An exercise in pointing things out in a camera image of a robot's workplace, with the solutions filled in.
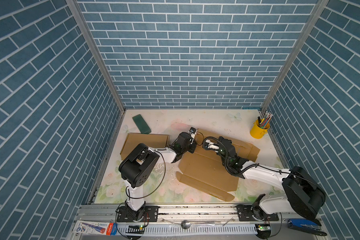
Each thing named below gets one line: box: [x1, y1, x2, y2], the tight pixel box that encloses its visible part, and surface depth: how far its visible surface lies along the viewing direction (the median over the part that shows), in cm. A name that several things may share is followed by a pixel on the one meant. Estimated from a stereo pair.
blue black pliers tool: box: [287, 218, 328, 236], surface depth 71 cm
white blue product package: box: [72, 220, 118, 236], surface depth 71 cm
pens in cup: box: [257, 111, 274, 129], surface depth 100 cm
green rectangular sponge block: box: [132, 114, 152, 134], surface depth 111 cm
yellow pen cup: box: [250, 119, 270, 139], surface depth 101 cm
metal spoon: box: [181, 220, 216, 229], surface depth 72 cm
